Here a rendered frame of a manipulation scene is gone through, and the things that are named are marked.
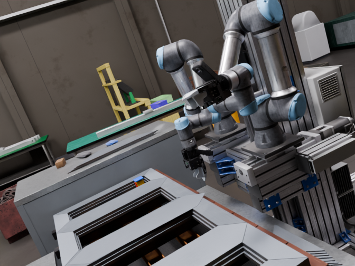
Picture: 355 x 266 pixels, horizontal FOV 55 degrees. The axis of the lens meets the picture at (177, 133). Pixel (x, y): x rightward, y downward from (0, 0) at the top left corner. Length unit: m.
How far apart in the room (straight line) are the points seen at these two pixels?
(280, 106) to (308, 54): 8.62
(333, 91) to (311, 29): 8.21
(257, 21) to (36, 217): 1.84
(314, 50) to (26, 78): 7.43
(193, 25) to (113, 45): 2.19
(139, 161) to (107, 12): 6.69
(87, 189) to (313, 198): 1.47
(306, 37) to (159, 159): 7.94
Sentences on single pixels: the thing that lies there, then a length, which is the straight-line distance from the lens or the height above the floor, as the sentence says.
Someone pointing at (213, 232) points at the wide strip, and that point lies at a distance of 1.46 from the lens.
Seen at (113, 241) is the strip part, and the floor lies 0.86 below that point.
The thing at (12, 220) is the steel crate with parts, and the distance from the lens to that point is 4.94.
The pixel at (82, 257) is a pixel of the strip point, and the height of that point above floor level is 0.86.
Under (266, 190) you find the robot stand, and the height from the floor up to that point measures 0.85.
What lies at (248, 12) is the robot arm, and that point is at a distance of 1.50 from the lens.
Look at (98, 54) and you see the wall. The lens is 8.73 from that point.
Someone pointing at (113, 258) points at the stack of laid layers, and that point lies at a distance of 1.66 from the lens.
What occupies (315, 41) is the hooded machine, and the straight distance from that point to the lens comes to 10.23.
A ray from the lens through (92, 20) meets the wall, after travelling 8.83.
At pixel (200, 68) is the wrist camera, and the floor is 1.52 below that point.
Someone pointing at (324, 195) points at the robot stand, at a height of 0.54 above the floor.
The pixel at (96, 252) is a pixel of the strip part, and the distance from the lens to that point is 1.71.
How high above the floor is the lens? 1.61
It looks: 13 degrees down
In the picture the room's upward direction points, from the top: 20 degrees counter-clockwise
